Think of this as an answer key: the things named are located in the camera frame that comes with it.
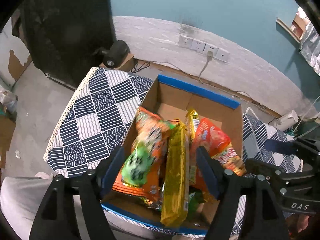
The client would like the small orange snack bag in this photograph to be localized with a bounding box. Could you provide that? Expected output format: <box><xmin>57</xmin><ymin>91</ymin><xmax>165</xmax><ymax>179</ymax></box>
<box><xmin>213</xmin><ymin>143</ymin><xmax>247</xmax><ymax>176</ymax></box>

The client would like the red prawn cracker bag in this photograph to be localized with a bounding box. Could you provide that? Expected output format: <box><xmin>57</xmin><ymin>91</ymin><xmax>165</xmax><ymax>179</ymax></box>
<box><xmin>189</xmin><ymin>118</ymin><xmax>233</xmax><ymax>192</ymax></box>

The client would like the long gold chip pack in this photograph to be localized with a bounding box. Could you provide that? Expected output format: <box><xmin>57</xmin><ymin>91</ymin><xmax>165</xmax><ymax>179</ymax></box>
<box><xmin>161</xmin><ymin>119</ymin><xmax>189</xmax><ymax>228</ymax></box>

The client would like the orange green snack bag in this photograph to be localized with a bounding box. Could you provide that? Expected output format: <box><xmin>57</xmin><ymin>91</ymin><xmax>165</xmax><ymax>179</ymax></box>
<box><xmin>112</xmin><ymin>106</ymin><xmax>176</xmax><ymax>202</ymax></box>

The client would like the long yellow cracker pack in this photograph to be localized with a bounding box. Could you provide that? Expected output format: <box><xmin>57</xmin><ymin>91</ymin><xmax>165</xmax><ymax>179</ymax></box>
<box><xmin>185</xmin><ymin>108</ymin><xmax>200</xmax><ymax>185</ymax></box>

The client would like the white electric kettle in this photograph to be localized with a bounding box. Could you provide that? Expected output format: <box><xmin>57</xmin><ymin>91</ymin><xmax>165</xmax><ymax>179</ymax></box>
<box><xmin>274</xmin><ymin>110</ymin><xmax>298</xmax><ymax>131</ymax></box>

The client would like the silver foil curtain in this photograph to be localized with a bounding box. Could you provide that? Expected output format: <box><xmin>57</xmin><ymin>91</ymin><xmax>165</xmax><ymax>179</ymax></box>
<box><xmin>299</xmin><ymin>22</ymin><xmax>320</xmax><ymax>75</ymax></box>

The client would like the blue white patterned tablecloth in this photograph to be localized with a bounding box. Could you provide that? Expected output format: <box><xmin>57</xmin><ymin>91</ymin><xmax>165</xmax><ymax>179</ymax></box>
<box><xmin>44</xmin><ymin>68</ymin><xmax>303</xmax><ymax>239</ymax></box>

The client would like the wooden window sill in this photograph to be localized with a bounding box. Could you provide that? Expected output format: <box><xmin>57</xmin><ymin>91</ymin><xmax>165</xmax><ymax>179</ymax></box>
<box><xmin>276</xmin><ymin>18</ymin><xmax>300</xmax><ymax>43</ymax></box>

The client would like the black speaker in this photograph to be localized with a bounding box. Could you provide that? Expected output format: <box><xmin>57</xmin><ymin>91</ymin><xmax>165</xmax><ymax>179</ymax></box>
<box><xmin>98</xmin><ymin>40</ymin><xmax>130</xmax><ymax>69</ymax></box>

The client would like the grey plug cable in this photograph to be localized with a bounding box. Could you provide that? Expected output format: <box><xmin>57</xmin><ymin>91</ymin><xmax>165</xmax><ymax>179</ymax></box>
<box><xmin>198</xmin><ymin>51</ymin><xmax>214</xmax><ymax>83</ymax></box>

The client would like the white wall socket strip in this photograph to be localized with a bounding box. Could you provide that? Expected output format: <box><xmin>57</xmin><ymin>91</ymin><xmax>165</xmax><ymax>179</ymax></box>
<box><xmin>178</xmin><ymin>35</ymin><xmax>230</xmax><ymax>62</ymax></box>

